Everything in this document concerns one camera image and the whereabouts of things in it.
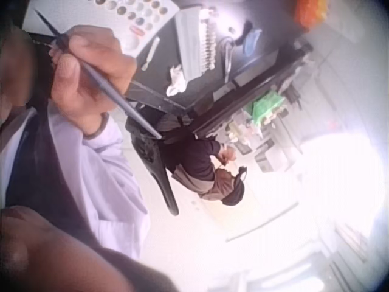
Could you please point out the person's right hand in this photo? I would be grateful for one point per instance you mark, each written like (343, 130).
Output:
(91, 94)

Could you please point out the grey paintbrush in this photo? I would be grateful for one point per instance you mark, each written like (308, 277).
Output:
(133, 114)

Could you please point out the white plastic palette knife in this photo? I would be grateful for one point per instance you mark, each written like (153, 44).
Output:
(151, 53)

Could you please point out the black chair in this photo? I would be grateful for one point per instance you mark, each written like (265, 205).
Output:
(152, 152)

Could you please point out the crumpled white tissue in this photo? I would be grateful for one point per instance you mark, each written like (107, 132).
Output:
(177, 80)

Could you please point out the white paper sheet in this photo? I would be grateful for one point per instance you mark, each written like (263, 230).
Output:
(57, 12)

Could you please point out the white paint palette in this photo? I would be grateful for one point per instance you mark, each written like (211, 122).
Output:
(146, 18)

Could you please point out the grey paint tube tray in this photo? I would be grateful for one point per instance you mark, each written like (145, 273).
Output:
(188, 45)

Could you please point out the row of paint tubes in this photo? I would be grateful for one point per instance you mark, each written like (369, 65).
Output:
(207, 42)

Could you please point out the grey flat box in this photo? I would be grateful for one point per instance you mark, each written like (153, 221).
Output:
(258, 68)

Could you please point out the cluttered desk with green box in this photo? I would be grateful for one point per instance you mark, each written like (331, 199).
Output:
(264, 109)

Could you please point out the orange bag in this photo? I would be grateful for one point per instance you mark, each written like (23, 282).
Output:
(310, 12)

